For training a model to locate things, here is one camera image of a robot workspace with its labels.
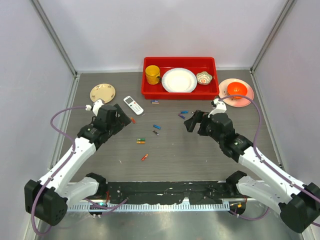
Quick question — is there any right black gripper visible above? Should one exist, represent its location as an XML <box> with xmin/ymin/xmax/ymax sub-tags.
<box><xmin>184</xmin><ymin>109</ymin><xmax>224</xmax><ymax>144</ymax></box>

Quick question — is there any white remote control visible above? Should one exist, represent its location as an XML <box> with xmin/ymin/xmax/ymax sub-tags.
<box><xmin>123</xmin><ymin>96</ymin><xmax>144</xmax><ymax>116</ymax></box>

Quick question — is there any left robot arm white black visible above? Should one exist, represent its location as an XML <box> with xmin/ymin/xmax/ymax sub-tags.
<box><xmin>24</xmin><ymin>100</ymin><xmax>131</xmax><ymax>226</ymax></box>

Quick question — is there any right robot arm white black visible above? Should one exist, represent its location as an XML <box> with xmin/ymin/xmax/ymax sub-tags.
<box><xmin>184</xmin><ymin>110</ymin><xmax>320</xmax><ymax>233</ymax></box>

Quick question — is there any green battery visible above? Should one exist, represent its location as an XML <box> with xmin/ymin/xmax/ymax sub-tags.
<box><xmin>136</xmin><ymin>138</ymin><xmax>146</xmax><ymax>142</ymax></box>

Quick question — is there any cream floral plate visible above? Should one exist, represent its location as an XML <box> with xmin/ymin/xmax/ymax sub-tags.
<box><xmin>89</xmin><ymin>83</ymin><xmax>116</xmax><ymax>104</ymax></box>

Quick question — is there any red orange battery front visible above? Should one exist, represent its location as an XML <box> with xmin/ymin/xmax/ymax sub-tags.
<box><xmin>141</xmin><ymin>154</ymin><xmax>149</xmax><ymax>161</ymax></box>

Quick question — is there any small patterned bowl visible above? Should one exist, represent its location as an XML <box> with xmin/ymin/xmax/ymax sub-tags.
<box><xmin>196</xmin><ymin>71</ymin><xmax>213</xmax><ymax>86</ymax></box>

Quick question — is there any pink plate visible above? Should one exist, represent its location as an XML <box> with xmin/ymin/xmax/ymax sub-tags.
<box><xmin>218</xmin><ymin>78</ymin><xmax>255</xmax><ymax>108</ymax></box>

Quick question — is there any white plate in tray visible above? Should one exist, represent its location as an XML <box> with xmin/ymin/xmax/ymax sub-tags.
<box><xmin>161</xmin><ymin>67</ymin><xmax>198</xmax><ymax>93</ymax></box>

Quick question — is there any orange bowl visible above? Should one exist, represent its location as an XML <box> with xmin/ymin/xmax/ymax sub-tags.
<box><xmin>227</xmin><ymin>82</ymin><xmax>248</xmax><ymax>100</ymax></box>

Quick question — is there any yellow mug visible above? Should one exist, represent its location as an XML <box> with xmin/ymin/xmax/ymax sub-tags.
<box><xmin>145</xmin><ymin>65</ymin><xmax>162</xmax><ymax>85</ymax></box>

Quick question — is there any red plastic tray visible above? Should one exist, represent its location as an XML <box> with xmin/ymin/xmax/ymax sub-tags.
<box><xmin>141</xmin><ymin>56</ymin><xmax>220</xmax><ymax>100</ymax></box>

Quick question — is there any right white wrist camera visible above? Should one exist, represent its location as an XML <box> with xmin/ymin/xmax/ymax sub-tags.
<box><xmin>208</xmin><ymin>98</ymin><xmax>227</xmax><ymax>118</ymax></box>

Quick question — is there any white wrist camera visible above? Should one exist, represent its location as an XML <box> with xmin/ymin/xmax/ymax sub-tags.
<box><xmin>85</xmin><ymin>99</ymin><xmax>105</xmax><ymax>116</ymax></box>
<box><xmin>208</xmin><ymin>98</ymin><xmax>227</xmax><ymax>118</ymax></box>

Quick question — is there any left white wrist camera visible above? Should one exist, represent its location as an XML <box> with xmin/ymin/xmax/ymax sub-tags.
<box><xmin>85</xmin><ymin>99</ymin><xmax>105</xmax><ymax>116</ymax></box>

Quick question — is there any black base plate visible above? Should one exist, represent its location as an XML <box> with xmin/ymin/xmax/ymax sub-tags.
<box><xmin>93</xmin><ymin>181</ymin><xmax>243</xmax><ymax>205</ymax></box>

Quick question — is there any slotted cable duct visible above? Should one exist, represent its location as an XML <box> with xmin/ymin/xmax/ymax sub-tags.
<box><xmin>67</xmin><ymin>201</ymin><xmax>230</xmax><ymax>213</ymax></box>

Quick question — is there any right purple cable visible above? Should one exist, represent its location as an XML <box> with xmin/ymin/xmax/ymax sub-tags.
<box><xmin>216</xmin><ymin>95</ymin><xmax>320</xmax><ymax>221</ymax></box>

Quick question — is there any purple cable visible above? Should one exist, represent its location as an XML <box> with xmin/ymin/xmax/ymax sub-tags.
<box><xmin>31</xmin><ymin>105</ymin><xmax>130</xmax><ymax>236</ymax></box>
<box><xmin>216</xmin><ymin>95</ymin><xmax>320</xmax><ymax>221</ymax></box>

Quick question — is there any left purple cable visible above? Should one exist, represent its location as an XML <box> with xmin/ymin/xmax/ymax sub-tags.
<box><xmin>31</xmin><ymin>105</ymin><xmax>130</xmax><ymax>236</ymax></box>

